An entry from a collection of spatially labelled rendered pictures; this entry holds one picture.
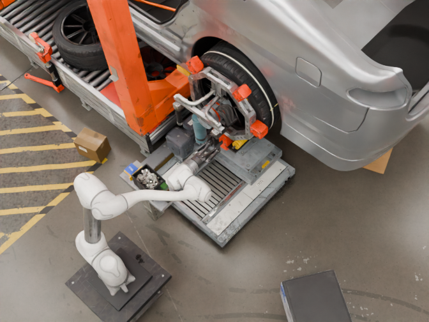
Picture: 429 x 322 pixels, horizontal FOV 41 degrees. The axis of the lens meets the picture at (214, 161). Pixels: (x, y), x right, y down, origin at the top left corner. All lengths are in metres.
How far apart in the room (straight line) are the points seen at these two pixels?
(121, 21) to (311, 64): 1.10
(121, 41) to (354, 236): 2.13
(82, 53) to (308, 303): 2.63
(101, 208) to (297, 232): 1.66
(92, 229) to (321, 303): 1.46
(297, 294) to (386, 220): 1.03
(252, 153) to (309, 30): 1.52
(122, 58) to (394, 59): 1.82
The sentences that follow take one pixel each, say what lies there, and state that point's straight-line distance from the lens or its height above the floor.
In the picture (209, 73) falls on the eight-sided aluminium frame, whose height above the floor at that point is 1.12.
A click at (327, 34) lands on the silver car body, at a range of 2.98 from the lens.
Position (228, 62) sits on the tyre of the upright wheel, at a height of 1.18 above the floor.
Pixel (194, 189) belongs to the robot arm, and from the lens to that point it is 3.34.
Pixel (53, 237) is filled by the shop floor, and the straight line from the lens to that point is 4.45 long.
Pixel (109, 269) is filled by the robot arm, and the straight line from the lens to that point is 3.55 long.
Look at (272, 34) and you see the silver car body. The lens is 3.14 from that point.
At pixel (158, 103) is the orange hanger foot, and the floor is 0.69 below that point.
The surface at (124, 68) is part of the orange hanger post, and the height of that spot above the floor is 1.23.
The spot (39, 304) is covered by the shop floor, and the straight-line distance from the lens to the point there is 4.27.
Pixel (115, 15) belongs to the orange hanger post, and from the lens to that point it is 3.30.
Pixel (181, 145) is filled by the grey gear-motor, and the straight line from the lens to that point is 4.15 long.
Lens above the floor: 3.78
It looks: 57 degrees down
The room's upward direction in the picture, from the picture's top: 7 degrees counter-clockwise
